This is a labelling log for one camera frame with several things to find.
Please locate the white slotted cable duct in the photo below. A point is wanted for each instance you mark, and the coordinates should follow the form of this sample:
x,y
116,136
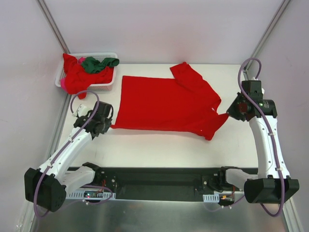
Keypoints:
x,y
211,198
90,195

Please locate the left white slotted cable duct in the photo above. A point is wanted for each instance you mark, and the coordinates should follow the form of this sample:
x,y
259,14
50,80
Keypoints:
x,y
90,195

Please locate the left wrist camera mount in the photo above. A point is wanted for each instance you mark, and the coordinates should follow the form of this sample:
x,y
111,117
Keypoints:
x,y
82,110

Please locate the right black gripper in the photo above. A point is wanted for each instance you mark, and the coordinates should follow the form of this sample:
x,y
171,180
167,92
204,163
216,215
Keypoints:
x,y
234,109

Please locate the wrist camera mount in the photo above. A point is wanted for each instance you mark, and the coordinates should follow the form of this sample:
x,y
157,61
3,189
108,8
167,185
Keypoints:
x,y
256,79
82,110

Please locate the right white slotted cable duct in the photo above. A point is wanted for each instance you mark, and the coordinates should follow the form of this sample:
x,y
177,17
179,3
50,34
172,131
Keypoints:
x,y
211,198

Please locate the green t shirt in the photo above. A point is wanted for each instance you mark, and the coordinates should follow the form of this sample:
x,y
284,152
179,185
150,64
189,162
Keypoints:
x,y
94,66

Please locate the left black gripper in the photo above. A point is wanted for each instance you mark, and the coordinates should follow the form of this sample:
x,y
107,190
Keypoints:
x,y
106,121

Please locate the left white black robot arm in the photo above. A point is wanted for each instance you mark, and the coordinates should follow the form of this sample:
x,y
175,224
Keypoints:
x,y
49,185

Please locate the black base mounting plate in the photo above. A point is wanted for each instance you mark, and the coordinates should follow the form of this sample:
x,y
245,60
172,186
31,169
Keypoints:
x,y
162,184

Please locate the white plastic laundry basket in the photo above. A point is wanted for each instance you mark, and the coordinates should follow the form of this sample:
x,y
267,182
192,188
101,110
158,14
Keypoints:
x,y
99,56

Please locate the red t shirt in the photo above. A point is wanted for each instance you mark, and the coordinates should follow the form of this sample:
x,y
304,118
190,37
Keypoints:
x,y
77,79
184,103

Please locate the red t shirt in basket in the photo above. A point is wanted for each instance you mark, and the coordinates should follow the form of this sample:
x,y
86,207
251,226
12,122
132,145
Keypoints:
x,y
77,79

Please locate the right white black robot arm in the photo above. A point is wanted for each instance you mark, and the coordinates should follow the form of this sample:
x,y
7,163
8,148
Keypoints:
x,y
273,183

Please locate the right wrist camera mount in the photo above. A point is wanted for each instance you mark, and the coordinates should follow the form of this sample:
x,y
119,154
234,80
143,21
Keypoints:
x,y
256,79

